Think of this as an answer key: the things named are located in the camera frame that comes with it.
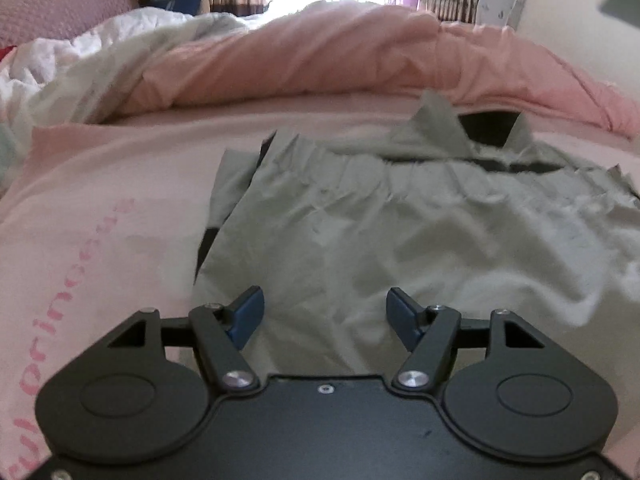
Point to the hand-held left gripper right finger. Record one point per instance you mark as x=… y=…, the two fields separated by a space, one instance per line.
x=402 y=315

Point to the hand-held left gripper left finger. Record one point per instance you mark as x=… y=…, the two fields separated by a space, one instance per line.
x=247 y=310

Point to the grey and black jacket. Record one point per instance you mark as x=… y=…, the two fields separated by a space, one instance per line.
x=375 y=230

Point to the pink printed blanket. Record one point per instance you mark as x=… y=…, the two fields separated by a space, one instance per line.
x=100 y=220

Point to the pink duvet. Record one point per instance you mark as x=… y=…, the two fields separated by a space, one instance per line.
x=325 y=55

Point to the white quilted comforter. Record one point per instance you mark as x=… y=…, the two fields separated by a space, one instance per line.
x=90 y=70

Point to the dark blue cloth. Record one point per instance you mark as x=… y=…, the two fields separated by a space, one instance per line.
x=182 y=4

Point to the white patterned pillow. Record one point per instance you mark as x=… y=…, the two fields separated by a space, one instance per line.
x=502 y=0

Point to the pink quilted pillow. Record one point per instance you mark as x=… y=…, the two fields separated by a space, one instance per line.
x=60 y=10

